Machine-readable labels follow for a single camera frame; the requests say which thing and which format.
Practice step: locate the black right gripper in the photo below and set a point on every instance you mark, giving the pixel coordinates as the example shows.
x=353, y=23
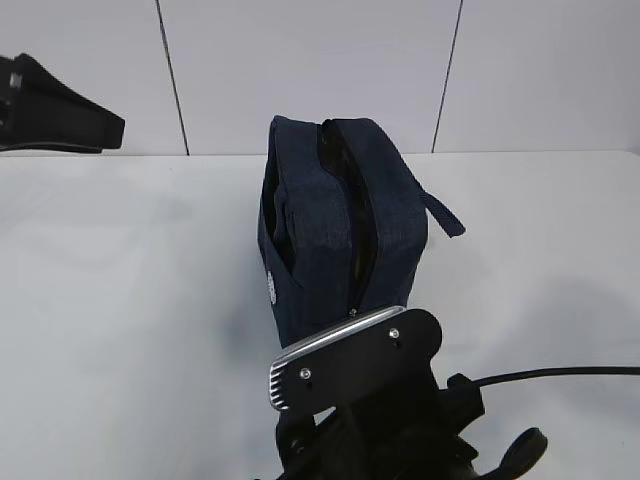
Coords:
x=411, y=430

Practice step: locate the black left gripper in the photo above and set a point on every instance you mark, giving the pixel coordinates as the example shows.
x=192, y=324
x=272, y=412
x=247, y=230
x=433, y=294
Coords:
x=39, y=112

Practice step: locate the navy blue lunch bag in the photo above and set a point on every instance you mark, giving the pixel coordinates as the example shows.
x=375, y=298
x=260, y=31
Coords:
x=342, y=225

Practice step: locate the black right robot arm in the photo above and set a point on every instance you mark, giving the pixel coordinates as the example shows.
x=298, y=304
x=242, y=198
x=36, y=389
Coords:
x=523, y=453

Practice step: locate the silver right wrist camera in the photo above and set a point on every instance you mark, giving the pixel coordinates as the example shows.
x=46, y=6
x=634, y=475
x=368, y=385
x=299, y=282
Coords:
x=353, y=359

